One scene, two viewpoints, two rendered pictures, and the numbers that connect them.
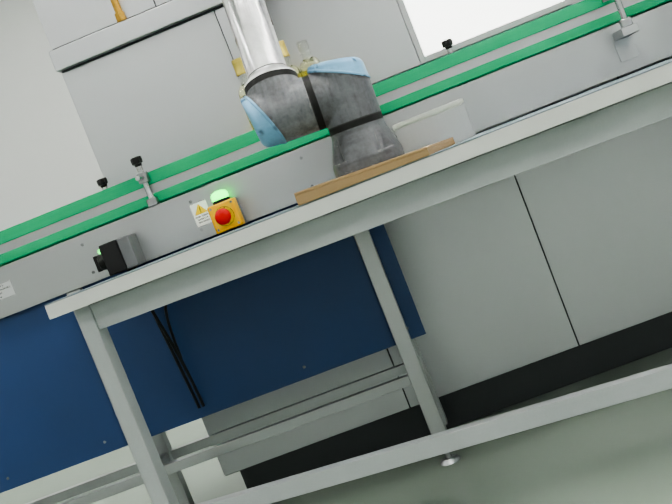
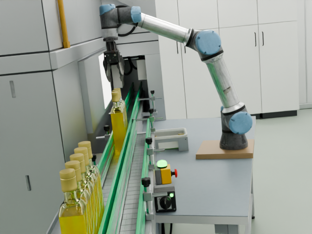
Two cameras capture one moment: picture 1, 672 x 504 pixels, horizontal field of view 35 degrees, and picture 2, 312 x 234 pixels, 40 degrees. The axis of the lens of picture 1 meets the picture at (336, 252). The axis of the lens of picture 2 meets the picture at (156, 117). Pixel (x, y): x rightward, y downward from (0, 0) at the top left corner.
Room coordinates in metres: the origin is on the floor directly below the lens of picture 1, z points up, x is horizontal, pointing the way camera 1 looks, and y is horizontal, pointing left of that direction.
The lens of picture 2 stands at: (2.74, 2.07, 1.46)
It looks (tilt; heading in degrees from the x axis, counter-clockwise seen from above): 12 degrees down; 266
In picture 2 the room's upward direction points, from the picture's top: 6 degrees counter-clockwise
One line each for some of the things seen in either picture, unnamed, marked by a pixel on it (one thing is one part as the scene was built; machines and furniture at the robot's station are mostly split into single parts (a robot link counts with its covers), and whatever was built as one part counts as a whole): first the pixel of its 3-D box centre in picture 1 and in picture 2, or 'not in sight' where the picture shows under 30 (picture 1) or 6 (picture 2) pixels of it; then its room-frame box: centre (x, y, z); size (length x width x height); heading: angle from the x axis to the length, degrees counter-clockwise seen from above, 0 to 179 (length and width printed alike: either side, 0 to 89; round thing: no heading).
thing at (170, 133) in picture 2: (432, 130); (167, 139); (2.52, -0.32, 0.80); 0.22 x 0.17 x 0.09; 174
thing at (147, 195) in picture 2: not in sight; (155, 198); (2.68, 0.84, 0.94); 0.07 x 0.04 x 0.13; 174
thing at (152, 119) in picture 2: not in sight; (147, 120); (2.63, -0.22, 0.95); 0.17 x 0.03 x 0.12; 174
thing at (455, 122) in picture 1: (433, 134); (163, 141); (2.54, -0.32, 0.79); 0.27 x 0.17 x 0.08; 174
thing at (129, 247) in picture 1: (122, 255); (165, 198); (2.63, 0.50, 0.79); 0.08 x 0.08 x 0.08; 84
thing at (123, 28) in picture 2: not in sight; (121, 21); (2.69, -1.04, 1.49); 0.21 x 0.05 x 0.21; 174
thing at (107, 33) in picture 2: not in sight; (110, 33); (2.77, -0.04, 1.43); 0.08 x 0.08 x 0.05
